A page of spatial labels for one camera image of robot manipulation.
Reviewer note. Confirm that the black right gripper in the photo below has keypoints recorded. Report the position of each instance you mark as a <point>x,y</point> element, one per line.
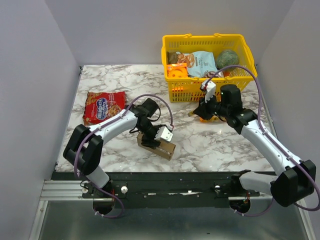
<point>203,110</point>

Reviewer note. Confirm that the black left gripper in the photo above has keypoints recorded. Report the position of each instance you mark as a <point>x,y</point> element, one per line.
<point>147,141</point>

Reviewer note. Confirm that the brown cardboard express box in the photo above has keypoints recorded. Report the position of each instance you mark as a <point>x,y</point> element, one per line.
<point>160,148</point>

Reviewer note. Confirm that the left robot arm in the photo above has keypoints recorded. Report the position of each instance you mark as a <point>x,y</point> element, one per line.
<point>84,147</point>

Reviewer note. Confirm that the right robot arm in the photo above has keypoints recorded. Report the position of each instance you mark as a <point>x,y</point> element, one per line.
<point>293,179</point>

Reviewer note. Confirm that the orange Scrub Daddy sponge box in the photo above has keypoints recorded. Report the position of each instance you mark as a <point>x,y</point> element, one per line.
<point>177,70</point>

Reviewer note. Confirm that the orange mango candy bag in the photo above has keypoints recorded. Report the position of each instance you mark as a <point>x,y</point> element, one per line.
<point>210,119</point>

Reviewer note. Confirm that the light blue cassava chips bag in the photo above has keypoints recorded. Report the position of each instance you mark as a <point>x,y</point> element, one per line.
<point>198,63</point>

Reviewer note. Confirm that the yellow plastic shopping basket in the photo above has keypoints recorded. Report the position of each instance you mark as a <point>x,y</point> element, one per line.
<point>187,89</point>

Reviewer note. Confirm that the red snack bag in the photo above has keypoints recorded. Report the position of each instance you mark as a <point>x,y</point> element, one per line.
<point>101,106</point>

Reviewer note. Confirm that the green netted melon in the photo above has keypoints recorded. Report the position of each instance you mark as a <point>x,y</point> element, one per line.
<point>226,58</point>

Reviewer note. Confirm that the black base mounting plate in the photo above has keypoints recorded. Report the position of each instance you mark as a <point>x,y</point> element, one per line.
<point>169,190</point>

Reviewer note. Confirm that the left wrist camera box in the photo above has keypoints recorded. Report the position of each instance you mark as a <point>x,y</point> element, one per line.
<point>164,134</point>

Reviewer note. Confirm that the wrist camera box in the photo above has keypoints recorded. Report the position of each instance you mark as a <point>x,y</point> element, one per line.
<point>164,134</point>
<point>209,89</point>

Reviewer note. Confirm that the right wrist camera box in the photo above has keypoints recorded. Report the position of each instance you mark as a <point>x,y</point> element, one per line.
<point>209,89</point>

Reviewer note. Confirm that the aluminium frame rail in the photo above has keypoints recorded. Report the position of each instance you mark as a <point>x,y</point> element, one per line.
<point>63,214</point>

